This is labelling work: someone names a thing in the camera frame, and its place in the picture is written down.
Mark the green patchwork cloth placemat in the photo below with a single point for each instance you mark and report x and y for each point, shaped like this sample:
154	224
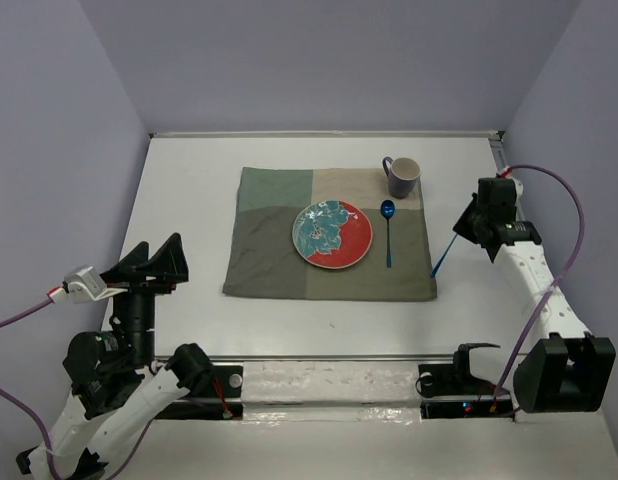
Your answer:
264	263

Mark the red floral plate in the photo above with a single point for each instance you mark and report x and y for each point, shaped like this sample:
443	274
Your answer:
332	234

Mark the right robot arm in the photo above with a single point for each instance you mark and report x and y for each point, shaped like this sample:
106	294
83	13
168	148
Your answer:
557	364

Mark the blue metallic spoon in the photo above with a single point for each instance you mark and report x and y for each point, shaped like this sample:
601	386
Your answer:
387	210

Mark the blue plastic fork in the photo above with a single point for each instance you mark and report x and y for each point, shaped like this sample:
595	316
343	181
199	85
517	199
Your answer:
443	256

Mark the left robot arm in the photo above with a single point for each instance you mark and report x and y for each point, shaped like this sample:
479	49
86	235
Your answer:
110	398

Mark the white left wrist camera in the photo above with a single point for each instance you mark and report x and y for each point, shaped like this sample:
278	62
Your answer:
83	285

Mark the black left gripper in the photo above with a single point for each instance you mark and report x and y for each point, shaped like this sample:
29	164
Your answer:
169	262

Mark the purple ceramic mug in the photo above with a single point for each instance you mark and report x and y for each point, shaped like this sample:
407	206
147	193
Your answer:
402	175

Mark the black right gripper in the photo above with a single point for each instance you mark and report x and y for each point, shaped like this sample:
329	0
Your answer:
462	227

